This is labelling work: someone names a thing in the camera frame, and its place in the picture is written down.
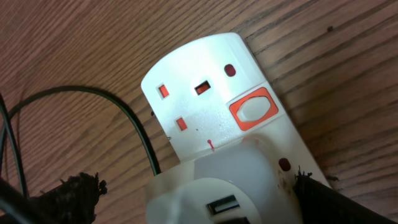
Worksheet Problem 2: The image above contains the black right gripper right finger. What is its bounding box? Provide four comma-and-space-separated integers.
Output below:
294, 170, 395, 224

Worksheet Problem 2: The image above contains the white power strip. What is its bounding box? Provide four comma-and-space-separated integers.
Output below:
141, 33, 326, 206

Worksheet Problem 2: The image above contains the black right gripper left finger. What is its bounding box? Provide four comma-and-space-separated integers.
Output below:
1, 172, 108, 224

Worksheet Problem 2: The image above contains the black USB charging cable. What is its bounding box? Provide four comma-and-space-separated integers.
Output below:
0, 85, 162, 200

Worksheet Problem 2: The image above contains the white charger plug adapter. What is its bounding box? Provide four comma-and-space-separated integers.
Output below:
146, 139, 303, 223

